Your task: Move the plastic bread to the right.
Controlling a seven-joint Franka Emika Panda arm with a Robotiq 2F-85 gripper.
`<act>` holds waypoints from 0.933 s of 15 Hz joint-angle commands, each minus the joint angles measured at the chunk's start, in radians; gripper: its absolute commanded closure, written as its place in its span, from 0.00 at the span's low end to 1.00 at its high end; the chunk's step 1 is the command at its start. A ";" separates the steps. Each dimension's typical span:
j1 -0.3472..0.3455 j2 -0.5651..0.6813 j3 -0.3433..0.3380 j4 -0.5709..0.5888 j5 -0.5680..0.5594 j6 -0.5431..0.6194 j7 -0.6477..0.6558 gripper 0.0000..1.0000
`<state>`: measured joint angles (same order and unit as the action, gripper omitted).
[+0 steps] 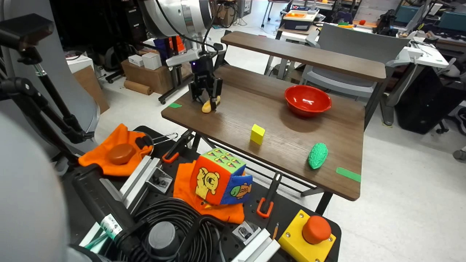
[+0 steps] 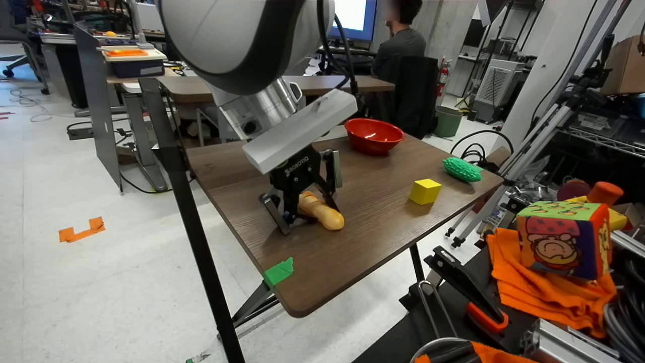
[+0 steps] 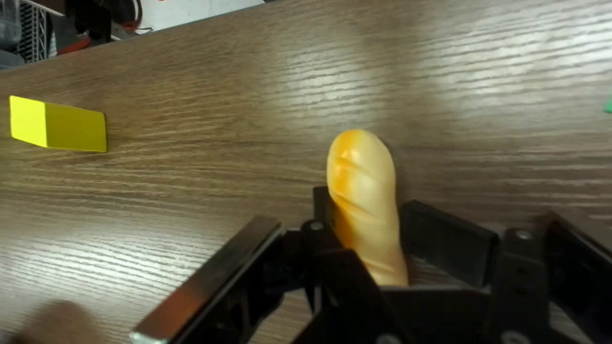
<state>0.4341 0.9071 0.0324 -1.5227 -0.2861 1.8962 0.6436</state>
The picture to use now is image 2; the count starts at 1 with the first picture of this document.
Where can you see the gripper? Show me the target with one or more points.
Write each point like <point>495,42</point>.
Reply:
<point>297,174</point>

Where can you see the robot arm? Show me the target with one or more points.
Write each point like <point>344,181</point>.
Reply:
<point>237,40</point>

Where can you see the plastic bread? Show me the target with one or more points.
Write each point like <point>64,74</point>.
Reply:
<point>325,214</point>

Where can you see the green tape piece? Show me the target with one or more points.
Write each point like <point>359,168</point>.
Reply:
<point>278,273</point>

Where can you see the red bowl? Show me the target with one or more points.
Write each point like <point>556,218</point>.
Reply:
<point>374,135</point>

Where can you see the black stand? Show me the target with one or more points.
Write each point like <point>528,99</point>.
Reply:
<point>194,222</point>

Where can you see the yellow block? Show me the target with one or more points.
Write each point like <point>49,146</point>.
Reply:
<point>424,192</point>

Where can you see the wooden desk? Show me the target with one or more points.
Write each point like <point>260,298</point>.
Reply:
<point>191,88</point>

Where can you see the green toy corn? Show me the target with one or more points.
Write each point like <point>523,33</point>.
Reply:
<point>462,170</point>

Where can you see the green bin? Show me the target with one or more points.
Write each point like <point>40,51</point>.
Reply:
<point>447,122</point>

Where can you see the person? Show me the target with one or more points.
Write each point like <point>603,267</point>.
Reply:
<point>400,45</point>

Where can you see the fire extinguisher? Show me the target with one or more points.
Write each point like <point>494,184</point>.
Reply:
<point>443,75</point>

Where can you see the monitor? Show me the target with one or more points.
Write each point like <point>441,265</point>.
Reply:
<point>355,17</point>

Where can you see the blue box with white lid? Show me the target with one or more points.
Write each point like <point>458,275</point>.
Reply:
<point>133,63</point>

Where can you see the white air purifier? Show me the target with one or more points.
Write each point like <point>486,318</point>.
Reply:
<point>496,85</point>

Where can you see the grey panel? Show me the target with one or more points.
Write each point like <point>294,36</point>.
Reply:
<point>98,111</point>

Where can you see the orange tape piece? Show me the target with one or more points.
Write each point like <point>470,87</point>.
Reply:
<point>80,233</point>

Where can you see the silver tripod stand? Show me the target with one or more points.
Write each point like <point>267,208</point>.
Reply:
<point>549,116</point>

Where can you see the orange cloth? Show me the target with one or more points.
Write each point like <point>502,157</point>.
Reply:
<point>544,297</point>

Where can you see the colourful fabric cube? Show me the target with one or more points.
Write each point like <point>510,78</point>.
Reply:
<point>562,242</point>

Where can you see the dark red toy ball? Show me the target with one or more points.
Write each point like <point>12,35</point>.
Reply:
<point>572,190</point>

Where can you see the orange toy cylinder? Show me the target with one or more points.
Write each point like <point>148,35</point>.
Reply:
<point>604,193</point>

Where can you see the dark office chair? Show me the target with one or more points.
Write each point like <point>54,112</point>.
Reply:
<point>20,35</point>

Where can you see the cardboard box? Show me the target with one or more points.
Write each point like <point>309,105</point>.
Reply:
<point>625,68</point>

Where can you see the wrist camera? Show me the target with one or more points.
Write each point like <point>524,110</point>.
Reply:
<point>297,131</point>

